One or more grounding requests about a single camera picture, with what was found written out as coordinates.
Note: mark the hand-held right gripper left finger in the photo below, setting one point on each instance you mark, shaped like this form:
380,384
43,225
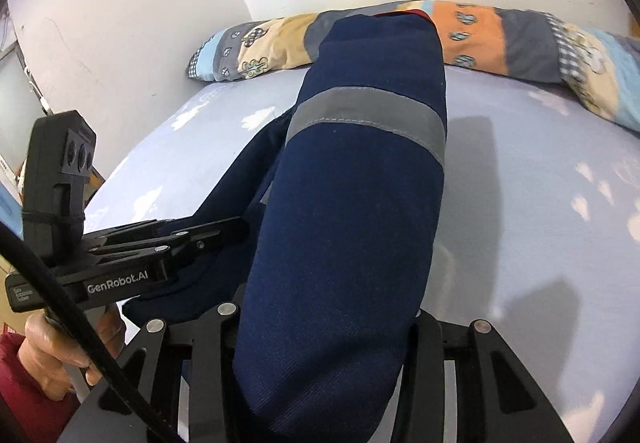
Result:
210,353

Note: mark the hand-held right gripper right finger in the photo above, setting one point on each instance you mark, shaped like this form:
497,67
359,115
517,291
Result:
426,363

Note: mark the patchwork striped quilt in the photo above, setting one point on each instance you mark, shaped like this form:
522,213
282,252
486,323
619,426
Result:
500,43

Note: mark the glass window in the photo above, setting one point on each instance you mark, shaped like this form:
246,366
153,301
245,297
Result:
20,108

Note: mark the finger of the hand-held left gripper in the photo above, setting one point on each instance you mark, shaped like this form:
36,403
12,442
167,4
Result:
150,250
200,227

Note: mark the person's left hand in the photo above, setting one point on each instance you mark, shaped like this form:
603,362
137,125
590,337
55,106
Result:
50,348

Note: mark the navy jacket with red collar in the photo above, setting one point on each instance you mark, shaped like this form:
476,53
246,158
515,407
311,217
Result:
350,203

